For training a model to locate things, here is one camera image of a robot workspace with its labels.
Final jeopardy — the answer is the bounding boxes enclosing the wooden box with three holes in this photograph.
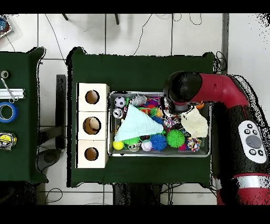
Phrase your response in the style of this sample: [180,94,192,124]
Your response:
[76,82,110,169]

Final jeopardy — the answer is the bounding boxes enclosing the silver robot toy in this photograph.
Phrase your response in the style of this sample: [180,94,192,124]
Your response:
[130,94,148,107]

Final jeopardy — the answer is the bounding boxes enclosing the mint green cloth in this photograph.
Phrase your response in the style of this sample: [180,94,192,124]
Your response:
[113,104,164,142]

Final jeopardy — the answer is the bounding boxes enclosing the crushed silver can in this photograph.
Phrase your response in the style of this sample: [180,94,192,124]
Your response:
[112,107,124,119]

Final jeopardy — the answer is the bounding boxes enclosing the black and white soccer ball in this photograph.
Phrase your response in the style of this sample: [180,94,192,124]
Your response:
[114,96,127,109]

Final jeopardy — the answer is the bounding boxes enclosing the white baseball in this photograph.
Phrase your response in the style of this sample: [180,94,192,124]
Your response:
[140,141,153,152]

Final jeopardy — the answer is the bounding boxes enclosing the blue spiky ball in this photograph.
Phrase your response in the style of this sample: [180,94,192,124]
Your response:
[150,134,168,152]

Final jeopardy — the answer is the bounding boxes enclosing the dark green table cloth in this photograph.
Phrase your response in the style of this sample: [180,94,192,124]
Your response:
[66,46,216,188]
[0,46,49,183]

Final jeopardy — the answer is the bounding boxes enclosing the green spiky ball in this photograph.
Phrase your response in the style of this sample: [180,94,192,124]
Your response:
[166,129,186,148]

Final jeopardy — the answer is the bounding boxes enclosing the cream yellow cloth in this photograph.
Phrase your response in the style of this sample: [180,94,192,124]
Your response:
[180,106,209,138]

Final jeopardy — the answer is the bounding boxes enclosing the blue tape roll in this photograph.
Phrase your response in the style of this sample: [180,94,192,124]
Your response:
[0,101,19,124]

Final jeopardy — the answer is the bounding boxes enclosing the silver scissors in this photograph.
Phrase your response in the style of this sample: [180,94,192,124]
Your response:
[0,77,19,104]

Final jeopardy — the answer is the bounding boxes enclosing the yellow tape measure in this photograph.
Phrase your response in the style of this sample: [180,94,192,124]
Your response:
[0,132,18,151]

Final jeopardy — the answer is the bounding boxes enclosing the tray with blue object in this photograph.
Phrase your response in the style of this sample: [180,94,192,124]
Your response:
[0,14,13,40]

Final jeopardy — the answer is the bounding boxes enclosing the shallow wire mesh bin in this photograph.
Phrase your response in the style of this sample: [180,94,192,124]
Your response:
[108,91,212,158]

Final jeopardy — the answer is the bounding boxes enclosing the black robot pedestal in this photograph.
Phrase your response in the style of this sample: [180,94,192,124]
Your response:
[112,182,163,205]

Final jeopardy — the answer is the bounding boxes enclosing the black cable bundle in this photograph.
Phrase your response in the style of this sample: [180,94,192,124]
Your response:
[212,50,229,74]

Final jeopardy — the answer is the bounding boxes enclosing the aluminium rail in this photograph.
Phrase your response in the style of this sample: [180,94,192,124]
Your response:
[0,88,26,99]

